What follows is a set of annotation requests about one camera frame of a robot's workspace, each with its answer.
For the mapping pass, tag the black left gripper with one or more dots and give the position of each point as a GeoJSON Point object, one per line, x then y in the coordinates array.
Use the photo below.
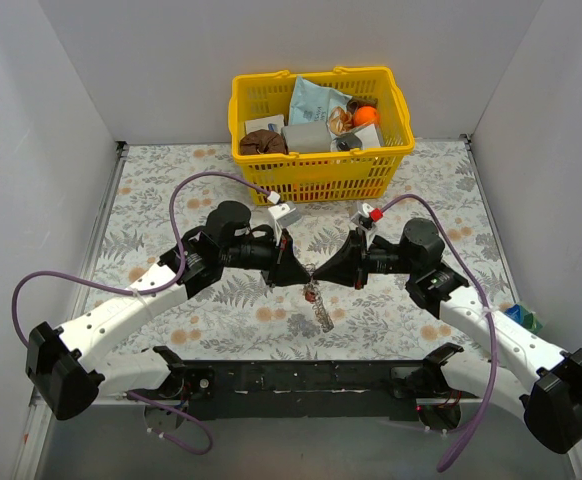
{"type": "Point", "coordinates": [279, 259]}

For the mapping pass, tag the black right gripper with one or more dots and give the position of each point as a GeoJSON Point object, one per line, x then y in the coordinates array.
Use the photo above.
{"type": "Point", "coordinates": [361, 259]}

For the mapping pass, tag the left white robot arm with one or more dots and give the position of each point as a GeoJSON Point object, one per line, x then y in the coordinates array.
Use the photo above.
{"type": "Point", "coordinates": [71, 365]}

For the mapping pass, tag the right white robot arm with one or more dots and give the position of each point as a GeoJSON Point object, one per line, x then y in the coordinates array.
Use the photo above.
{"type": "Point", "coordinates": [534, 380]}

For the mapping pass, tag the yellow plastic basket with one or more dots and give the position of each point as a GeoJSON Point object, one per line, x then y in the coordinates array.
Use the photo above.
{"type": "Point", "coordinates": [328, 176]}

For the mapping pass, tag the white packet with black item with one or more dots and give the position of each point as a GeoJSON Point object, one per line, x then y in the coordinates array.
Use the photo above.
{"type": "Point", "coordinates": [363, 137]}

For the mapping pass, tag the grey box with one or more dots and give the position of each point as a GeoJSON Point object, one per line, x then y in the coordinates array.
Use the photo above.
{"type": "Point", "coordinates": [305, 138]}

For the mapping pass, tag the clear wrapped pastry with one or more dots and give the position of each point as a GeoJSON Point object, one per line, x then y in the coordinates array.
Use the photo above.
{"type": "Point", "coordinates": [340, 121]}

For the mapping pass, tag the white box in basket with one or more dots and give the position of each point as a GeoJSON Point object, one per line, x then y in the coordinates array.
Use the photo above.
{"type": "Point", "coordinates": [273, 123]}

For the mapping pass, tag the orange fruit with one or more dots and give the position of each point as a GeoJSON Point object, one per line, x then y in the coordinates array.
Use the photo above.
{"type": "Point", "coordinates": [366, 115]}

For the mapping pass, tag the light blue snack bag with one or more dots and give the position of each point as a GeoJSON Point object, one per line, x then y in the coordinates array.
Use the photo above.
{"type": "Point", "coordinates": [312, 103]}

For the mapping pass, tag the green blue box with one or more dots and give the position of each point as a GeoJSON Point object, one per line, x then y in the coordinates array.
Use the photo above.
{"type": "Point", "coordinates": [524, 317]}

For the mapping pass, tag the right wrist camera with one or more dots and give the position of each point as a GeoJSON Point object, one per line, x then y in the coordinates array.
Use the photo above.
{"type": "Point", "coordinates": [361, 218]}

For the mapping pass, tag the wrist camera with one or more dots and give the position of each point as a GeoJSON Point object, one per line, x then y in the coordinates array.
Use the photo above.
{"type": "Point", "coordinates": [282, 216]}
{"type": "Point", "coordinates": [361, 218]}

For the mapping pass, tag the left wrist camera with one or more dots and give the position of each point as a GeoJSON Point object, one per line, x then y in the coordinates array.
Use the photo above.
{"type": "Point", "coordinates": [282, 216]}

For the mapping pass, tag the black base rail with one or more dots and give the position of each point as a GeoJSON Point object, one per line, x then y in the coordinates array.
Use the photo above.
{"type": "Point", "coordinates": [399, 390]}

